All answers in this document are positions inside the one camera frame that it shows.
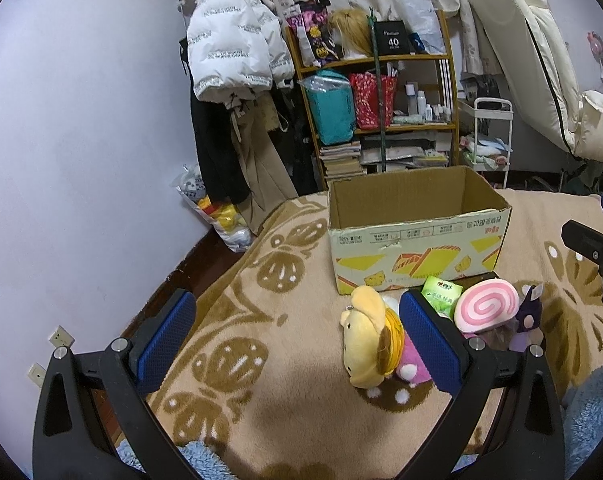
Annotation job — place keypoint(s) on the blue fuzzy blanket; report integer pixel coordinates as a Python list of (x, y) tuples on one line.
[(583, 422)]

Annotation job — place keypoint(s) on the open cardboard box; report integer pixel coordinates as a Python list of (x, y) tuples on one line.
[(396, 229)]

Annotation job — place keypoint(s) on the wall power outlet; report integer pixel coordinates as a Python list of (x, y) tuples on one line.
[(61, 338)]

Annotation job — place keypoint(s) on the pink bear plush toy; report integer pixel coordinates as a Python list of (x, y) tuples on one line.
[(404, 361)]

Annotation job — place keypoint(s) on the green pole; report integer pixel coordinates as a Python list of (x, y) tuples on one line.
[(371, 20)]

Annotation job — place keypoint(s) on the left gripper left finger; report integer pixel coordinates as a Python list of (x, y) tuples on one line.
[(70, 440)]

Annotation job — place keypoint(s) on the white rolling cart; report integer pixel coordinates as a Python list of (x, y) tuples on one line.
[(479, 149)]

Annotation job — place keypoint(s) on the green tissue pack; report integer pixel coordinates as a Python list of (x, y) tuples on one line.
[(441, 295)]

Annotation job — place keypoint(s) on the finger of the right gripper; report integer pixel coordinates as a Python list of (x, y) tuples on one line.
[(584, 240)]

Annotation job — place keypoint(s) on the plastic bag of plushies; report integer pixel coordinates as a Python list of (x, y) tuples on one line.
[(221, 216)]

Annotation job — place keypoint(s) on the pink swirl roll plush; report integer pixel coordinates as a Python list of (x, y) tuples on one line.
[(486, 305)]

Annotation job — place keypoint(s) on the blonde wig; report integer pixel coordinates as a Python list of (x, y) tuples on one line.
[(354, 33)]

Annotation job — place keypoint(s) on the beige trench coat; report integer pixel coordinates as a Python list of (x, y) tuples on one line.
[(261, 165)]

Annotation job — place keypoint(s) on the cream folded mattress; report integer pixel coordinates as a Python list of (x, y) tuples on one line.
[(536, 63)]

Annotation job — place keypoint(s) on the white puffer jacket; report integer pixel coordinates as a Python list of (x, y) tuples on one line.
[(236, 51)]

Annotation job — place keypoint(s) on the red patterned bag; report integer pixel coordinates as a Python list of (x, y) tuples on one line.
[(365, 98)]

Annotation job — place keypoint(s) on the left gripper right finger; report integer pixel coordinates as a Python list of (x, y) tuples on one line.
[(525, 439)]

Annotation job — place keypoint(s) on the black hanging coat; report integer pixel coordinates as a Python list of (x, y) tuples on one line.
[(219, 164)]

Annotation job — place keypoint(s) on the teal bag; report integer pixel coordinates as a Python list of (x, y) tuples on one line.
[(331, 104)]

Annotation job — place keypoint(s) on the yellow dog plush toy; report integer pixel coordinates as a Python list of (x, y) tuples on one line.
[(373, 337)]

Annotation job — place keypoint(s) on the black box number 40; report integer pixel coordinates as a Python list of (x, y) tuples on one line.
[(391, 38)]

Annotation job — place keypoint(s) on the wooden bookshelf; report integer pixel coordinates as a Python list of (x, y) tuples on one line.
[(445, 86)]

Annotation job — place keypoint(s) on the purple black plush toy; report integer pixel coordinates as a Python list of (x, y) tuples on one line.
[(526, 328)]

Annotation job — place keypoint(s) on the stack of books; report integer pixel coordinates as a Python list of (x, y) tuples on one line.
[(341, 161)]

